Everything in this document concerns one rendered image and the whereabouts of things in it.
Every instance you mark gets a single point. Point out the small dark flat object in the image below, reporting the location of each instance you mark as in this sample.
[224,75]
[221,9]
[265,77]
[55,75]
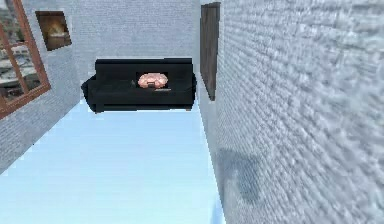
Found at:
[162,89]

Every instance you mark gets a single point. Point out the pink round cushion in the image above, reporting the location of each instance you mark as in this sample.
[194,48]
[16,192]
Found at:
[152,80]

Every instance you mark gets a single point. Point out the black sofa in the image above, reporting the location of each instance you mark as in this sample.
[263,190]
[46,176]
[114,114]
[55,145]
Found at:
[116,90]

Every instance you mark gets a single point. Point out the brown framed window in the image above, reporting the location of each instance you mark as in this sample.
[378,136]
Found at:
[23,66]

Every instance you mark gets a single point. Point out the dark grey framed wall picture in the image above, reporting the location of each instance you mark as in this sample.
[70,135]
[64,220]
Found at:
[209,46]

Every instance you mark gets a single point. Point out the brown framed wall picture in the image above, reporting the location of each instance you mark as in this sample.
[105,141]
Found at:
[53,30]

